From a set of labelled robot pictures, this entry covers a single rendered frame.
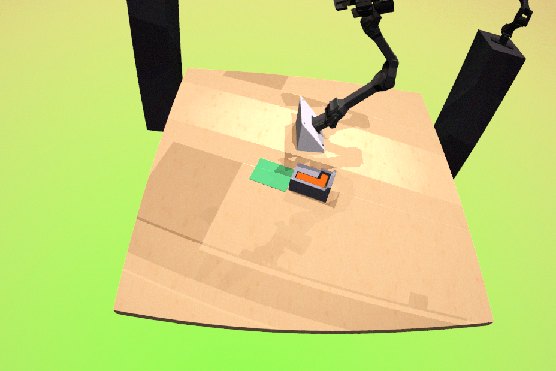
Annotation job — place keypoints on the orange l-shaped part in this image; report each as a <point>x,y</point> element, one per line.
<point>320,182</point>

